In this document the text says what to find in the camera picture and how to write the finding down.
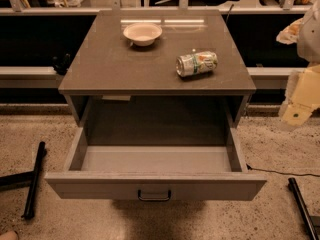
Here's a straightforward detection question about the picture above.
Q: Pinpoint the black stand leg left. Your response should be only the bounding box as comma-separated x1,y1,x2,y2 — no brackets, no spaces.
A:
0,141,47,220

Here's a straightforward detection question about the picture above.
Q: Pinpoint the white ceramic bowl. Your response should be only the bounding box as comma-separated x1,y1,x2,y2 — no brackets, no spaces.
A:
123,22,162,47

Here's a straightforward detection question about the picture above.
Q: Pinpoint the black clamp on rail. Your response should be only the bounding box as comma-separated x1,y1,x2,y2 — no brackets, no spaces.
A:
52,54,71,75

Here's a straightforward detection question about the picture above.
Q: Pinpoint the black floor cable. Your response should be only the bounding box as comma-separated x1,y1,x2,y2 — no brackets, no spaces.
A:
246,163,320,178

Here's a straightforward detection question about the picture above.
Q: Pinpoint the grey cabinet with top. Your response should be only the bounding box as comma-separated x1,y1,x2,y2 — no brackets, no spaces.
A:
59,8,255,121

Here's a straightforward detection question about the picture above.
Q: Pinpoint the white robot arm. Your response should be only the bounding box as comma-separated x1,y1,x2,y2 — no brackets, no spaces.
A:
276,2,320,127

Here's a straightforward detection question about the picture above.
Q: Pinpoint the black stand leg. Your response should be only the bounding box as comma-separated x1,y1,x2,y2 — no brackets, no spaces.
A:
0,141,47,220
288,178,320,240

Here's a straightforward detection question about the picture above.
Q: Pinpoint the black drawer handle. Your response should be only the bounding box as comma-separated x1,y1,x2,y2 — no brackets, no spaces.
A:
137,190,172,202

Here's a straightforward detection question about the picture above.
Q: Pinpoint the green 7up can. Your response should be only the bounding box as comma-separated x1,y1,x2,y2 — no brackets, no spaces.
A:
176,51,218,77

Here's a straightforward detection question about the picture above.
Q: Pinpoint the open grey top drawer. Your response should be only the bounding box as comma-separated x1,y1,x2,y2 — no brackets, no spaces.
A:
45,128,266,201

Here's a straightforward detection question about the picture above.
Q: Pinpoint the black stand leg right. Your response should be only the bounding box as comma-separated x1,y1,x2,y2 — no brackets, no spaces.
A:
288,178,320,240

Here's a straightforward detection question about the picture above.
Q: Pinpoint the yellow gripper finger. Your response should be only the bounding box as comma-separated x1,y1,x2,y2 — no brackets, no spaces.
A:
279,65,320,126

